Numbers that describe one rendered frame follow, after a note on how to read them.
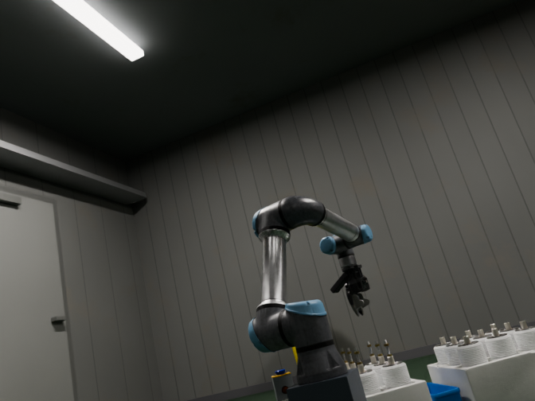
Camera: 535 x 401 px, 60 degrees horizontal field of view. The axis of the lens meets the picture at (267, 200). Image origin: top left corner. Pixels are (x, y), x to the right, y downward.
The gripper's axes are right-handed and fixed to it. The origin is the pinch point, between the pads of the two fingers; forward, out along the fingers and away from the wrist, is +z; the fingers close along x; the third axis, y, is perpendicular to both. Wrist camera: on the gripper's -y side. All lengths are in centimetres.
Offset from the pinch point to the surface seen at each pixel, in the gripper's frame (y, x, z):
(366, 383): 10.2, -29.4, 24.4
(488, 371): 44, -2, 31
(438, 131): 5, 264, -150
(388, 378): 15.3, -22.2, 24.9
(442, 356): 23.4, 17.0, 25.1
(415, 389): 23.9, -21.2, 30.2
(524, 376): 54, 5, 36
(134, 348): -321, 125, -25
